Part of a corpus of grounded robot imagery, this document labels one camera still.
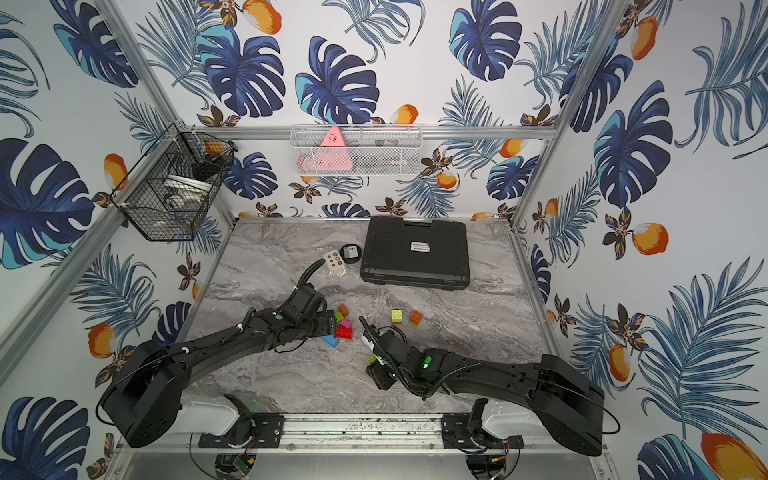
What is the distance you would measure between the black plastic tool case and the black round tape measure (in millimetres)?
31

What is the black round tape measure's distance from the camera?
1.10m

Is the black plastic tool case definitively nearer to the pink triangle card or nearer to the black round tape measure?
the black round tape measure

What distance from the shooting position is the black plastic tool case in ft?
3.26
